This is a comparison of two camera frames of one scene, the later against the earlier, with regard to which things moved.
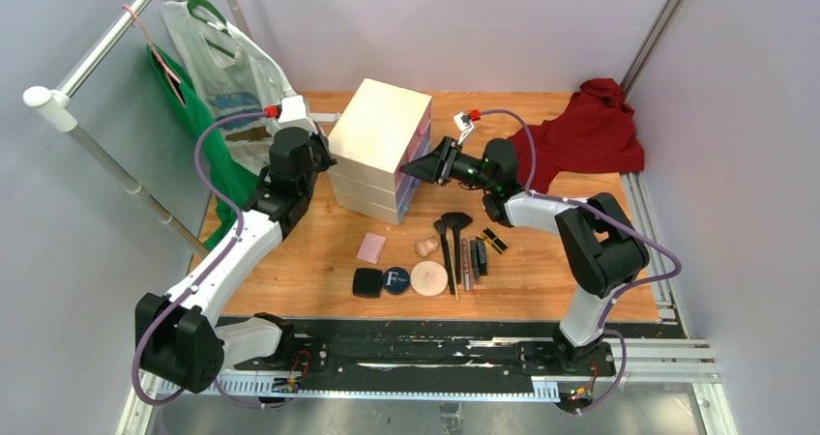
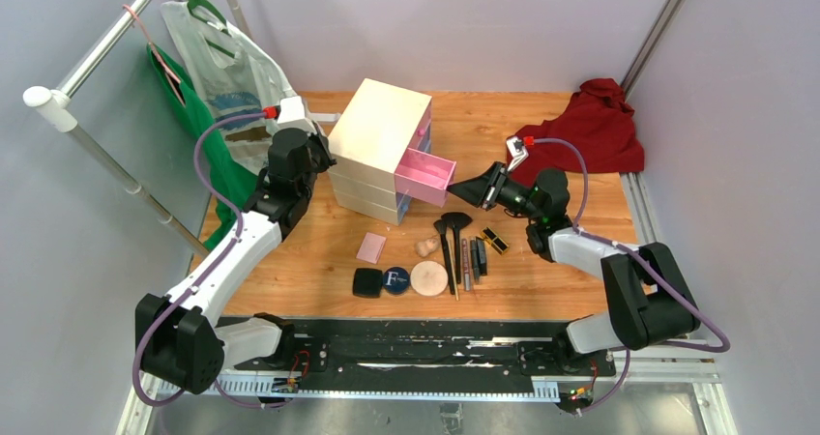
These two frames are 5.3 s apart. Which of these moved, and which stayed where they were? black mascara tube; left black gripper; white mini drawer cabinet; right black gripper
Moved: right black gripper
Stayed: black mascara tube; left black gripper; white mini drawer cabinet
